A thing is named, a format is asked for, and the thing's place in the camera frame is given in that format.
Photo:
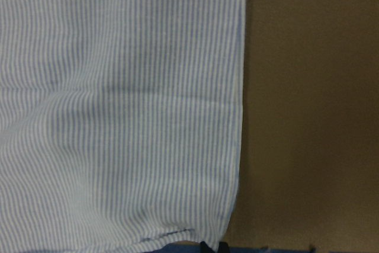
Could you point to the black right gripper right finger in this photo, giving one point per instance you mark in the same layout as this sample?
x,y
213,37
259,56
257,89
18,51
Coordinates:
x,y
223,247

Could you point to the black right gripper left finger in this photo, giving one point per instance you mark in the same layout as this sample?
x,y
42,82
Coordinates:
x,y
204,248

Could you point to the blue striped button shirt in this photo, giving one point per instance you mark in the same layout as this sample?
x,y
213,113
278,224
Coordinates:
x,y
121,123

